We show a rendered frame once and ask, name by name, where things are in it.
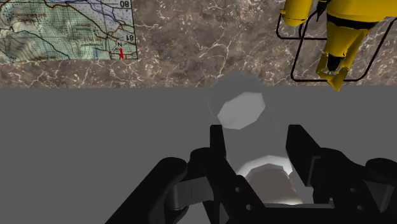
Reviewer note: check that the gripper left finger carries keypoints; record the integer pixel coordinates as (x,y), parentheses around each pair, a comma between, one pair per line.
(221,173)

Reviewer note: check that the yellow cone-shaped appliance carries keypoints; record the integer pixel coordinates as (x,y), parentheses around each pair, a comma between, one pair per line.
(344,34)

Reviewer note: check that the printed paper map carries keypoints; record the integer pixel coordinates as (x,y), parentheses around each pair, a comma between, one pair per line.
(62,31)

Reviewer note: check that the clear grey glass bottle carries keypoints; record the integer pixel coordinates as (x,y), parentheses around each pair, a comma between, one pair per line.
(249,139)

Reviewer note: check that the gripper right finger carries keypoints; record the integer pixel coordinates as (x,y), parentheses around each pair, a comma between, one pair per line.
(335,173)

